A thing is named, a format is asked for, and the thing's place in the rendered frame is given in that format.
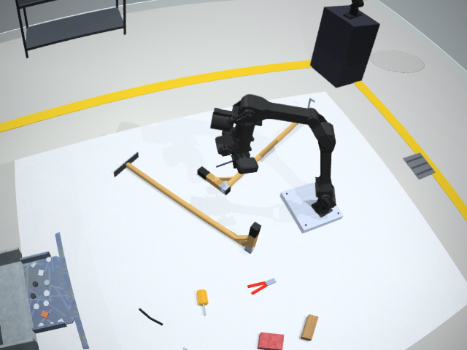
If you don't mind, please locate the red block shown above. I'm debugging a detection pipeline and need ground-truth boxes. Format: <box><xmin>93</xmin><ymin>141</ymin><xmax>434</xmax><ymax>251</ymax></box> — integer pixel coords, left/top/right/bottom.
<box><xmin>258</xmin><ymin>332</ymin><xmax>284</xmax><ymax>350</ymax></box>

